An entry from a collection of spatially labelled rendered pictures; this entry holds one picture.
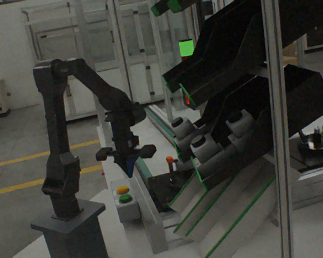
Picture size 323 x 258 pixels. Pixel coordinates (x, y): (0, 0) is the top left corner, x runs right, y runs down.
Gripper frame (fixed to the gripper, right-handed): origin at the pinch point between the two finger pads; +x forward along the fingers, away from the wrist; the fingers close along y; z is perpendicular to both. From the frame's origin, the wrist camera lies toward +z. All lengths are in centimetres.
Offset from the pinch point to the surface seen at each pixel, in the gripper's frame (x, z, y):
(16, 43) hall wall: -47, 636, 495
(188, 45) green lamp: -33.1, 27.1, -19.3
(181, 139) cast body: -16.0, -21.7, -23.7
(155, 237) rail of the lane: 15.2, -15.4, -10.3
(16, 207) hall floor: 107, 156, 194
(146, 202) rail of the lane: 11.4, -2.0, -4.3
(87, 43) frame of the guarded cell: -38, 70, 39
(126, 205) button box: 11.0, -4.6, 1.5
